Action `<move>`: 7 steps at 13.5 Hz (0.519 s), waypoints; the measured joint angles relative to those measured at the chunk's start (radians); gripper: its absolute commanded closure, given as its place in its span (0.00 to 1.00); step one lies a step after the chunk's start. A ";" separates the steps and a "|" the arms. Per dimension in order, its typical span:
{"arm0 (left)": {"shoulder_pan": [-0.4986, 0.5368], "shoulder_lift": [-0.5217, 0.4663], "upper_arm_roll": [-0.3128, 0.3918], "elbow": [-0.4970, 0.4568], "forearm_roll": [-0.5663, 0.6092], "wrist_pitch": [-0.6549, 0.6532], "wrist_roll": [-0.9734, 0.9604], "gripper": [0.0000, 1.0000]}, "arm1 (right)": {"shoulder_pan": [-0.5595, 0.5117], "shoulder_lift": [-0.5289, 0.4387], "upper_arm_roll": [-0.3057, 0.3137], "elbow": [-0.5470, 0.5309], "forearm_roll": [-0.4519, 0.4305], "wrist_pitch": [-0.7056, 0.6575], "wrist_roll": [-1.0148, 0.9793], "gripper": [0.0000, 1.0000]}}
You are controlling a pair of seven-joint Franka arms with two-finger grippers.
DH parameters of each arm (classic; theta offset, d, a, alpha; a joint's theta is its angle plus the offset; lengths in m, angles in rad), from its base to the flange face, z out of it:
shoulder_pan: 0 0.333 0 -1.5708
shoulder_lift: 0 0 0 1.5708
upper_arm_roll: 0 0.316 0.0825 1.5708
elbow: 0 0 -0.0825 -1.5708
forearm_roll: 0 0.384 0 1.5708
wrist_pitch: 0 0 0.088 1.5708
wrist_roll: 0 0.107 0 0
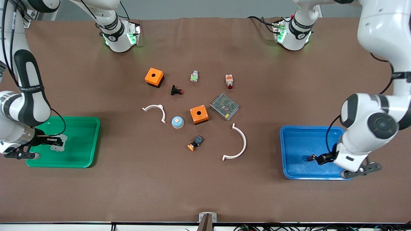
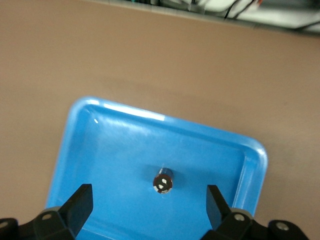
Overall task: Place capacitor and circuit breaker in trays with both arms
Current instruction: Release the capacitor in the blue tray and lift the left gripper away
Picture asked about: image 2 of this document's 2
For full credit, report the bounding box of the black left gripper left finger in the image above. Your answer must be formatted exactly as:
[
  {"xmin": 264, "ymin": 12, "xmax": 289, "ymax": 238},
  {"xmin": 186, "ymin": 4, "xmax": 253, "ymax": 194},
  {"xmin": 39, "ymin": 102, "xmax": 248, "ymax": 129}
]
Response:
[{"xmin": 32, "ymin": 183, "xmax": 94, "ymax": 240}]

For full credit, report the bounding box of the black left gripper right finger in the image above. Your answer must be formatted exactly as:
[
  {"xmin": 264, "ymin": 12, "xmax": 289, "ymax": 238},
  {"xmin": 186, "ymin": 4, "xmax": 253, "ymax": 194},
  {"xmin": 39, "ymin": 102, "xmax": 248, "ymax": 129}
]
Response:
[{"xmin": 202, "ymin": 184, "xmax": 271, "ymax": 240}]

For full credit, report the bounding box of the black cylindrical capacitor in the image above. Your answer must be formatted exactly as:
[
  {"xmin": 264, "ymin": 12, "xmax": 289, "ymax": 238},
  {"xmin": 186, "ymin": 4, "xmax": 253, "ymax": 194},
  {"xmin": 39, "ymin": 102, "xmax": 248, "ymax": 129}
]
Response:
[{"xmin": 152, "ymin": 166, "xmax": 174, "ymax": 195}]

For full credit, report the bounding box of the blue plastic tray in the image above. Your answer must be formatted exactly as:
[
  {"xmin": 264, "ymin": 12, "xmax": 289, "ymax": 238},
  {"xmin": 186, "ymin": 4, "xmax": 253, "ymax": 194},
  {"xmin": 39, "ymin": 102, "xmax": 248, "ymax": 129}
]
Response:
[{"xmin": 44, "ymin": 95, "xmax": 269, "ymax": 240}]

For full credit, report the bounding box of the cable bundle at table edge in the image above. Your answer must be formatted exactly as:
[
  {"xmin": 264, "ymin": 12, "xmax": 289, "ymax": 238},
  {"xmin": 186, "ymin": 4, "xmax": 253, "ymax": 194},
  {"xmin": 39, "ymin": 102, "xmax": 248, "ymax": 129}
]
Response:
[{"xmin": 129, "ymin": 0, "xmax": 320, "ymax": 32}]

